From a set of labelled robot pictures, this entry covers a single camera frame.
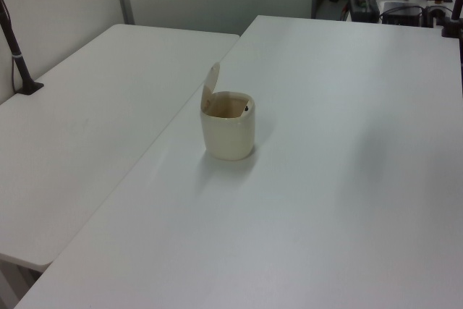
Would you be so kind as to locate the cream trash bin with lid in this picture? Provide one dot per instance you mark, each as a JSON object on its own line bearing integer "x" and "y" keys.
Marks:
{"x": 229, "y": 135}

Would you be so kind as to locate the black desk clamp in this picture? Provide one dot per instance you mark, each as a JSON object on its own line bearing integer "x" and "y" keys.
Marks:
{"x": 434, "y": 14}

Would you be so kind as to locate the black clamped camera pole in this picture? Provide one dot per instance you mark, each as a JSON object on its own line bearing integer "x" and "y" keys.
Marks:
{"x": 17, "y": 59}
{"x": 456, "y": 1}

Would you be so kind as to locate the black electronics box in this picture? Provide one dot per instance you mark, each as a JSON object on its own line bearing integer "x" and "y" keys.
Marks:
{"x": 402, "y": 14}

